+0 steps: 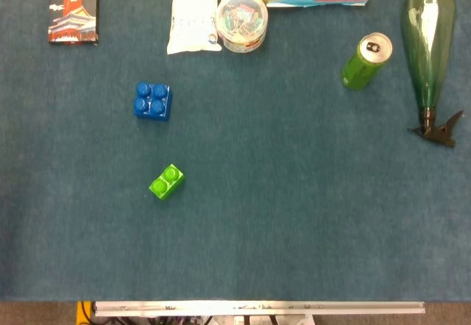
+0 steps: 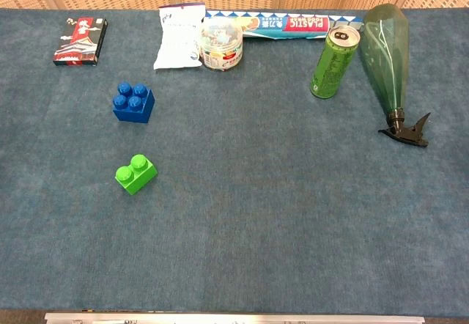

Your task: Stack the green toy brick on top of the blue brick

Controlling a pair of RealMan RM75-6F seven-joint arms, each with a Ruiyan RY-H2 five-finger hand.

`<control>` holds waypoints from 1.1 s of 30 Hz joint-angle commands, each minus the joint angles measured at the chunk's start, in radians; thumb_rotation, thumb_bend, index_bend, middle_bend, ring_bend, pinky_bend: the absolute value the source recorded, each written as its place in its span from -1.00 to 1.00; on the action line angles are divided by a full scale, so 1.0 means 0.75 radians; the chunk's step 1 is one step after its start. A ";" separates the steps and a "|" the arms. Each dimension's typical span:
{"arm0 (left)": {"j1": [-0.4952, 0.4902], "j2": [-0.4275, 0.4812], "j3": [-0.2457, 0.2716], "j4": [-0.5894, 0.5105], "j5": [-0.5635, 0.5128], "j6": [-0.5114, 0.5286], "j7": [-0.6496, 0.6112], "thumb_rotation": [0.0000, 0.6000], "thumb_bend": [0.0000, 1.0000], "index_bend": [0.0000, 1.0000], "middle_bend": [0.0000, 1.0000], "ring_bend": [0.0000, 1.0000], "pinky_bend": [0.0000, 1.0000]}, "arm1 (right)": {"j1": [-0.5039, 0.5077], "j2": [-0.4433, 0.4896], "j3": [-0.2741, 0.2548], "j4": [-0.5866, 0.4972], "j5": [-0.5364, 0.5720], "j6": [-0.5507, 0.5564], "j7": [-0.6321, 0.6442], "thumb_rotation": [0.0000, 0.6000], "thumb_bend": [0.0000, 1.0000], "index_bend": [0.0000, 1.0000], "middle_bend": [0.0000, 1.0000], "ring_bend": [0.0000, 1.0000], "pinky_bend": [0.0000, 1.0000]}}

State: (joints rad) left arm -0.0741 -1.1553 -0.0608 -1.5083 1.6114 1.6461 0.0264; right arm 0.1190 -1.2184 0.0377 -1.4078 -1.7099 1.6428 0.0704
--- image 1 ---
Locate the green toy brick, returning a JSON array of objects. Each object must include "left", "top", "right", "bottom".
[{"left": 148, "top": 163, "right": 186, "bottom": 201}]

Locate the blue toy brick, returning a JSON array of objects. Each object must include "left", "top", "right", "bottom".
[{"left": 132, "top": 81, "right": 173, "bottom": 122}]

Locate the white snack bag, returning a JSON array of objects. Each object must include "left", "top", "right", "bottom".
[{"left": 164, "top": 0, "right": 224, "bottom": 55}]

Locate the aluminium profile rail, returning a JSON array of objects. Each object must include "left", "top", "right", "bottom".
[{"left": 93, "top": 300, "right": 426, "bottom": 318}]

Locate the teal felt table cover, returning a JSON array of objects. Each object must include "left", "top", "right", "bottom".
[{"left": 0, "top": 0, "right": 471, "bottom": 302}]

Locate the black red card box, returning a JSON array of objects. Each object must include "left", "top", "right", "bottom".
[{"left": 47, "top": 0, "right": 100, "bottom": 46}]

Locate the clear round tub of clips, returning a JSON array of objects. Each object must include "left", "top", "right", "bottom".
[{"left": 215, "top": 0, "right": 269, "bottom": 54}]

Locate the green drink can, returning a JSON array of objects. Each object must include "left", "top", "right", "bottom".
[{"left": 341, "top": 32, "right": 394, "bottom": 91}]

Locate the green spray bottle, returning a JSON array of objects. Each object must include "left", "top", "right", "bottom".
[{"left": 400, "top": 0, "right": 464, "bottom": 149}]

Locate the yellow bracket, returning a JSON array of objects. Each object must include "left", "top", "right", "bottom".
[{"left": 76, "top": 301, "right": 93, "bottom": 325}]

